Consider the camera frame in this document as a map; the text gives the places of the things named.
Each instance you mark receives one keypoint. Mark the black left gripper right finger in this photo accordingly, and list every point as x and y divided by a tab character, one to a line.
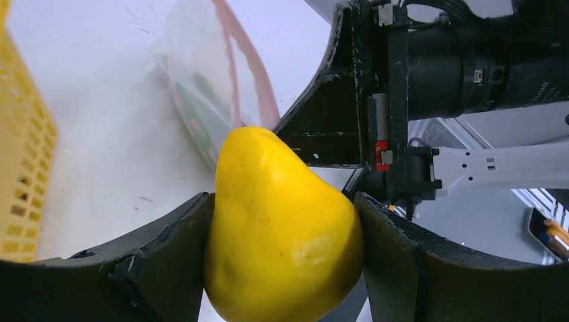
414	274

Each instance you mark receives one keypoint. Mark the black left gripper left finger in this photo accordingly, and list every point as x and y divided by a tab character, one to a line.
153	273

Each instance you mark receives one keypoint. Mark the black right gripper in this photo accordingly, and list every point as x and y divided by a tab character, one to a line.
354	112

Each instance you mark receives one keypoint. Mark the yellow lemon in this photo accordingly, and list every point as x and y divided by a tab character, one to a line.
284	245

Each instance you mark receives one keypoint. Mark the clear zip top bag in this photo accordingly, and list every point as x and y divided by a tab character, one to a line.
215	76

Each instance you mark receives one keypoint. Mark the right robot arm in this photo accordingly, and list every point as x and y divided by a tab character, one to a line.
461	64

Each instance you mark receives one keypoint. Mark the yellow plastic basket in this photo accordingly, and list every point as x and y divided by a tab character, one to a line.
28	139

